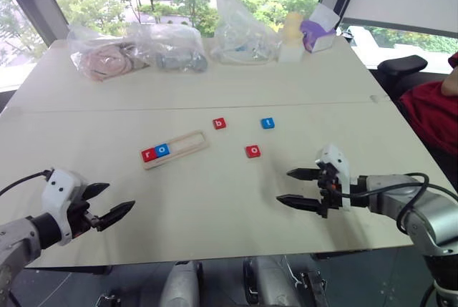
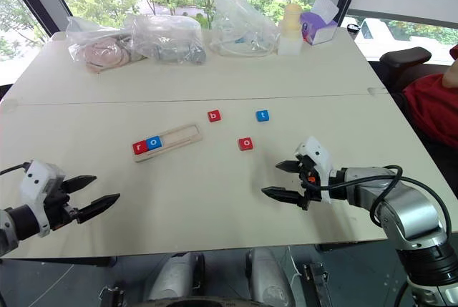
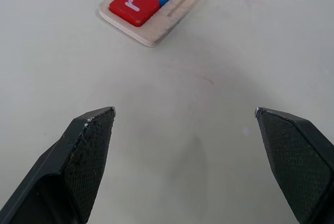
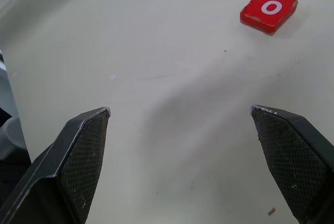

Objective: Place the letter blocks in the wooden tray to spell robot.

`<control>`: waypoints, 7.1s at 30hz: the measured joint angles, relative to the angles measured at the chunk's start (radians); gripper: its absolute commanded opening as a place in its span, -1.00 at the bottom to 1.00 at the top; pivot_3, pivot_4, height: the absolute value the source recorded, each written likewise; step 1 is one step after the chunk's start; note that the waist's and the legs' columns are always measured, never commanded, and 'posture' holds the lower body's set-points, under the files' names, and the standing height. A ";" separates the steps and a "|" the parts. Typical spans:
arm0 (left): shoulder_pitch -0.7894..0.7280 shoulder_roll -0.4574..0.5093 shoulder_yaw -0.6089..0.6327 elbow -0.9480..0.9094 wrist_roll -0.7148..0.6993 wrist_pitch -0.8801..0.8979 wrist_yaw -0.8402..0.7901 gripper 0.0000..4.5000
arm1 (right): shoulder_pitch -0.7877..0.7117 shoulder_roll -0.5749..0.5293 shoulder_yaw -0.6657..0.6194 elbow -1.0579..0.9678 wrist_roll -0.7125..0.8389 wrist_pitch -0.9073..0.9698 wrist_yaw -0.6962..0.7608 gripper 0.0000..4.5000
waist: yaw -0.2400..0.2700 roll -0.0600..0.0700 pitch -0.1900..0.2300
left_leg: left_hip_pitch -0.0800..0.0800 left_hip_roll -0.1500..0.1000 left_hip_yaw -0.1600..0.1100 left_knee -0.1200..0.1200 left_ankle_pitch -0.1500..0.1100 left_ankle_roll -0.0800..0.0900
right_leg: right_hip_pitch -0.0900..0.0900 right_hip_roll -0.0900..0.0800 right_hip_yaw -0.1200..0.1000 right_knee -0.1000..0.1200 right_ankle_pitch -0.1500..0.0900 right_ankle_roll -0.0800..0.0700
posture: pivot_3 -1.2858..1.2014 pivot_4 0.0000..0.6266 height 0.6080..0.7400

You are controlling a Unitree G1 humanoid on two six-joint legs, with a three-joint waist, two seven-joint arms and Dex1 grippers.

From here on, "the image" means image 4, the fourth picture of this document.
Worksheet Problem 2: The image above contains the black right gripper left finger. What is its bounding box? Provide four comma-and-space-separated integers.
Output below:
0, 107, 112, 224

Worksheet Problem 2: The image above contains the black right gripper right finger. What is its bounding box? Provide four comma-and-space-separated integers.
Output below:
250, 104, 334, 224

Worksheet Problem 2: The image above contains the silver robot body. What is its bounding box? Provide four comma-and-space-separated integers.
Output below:
0, 48, 32, 206

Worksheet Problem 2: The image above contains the red letter O tile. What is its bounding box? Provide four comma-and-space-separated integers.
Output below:
240, 0, 298, 36

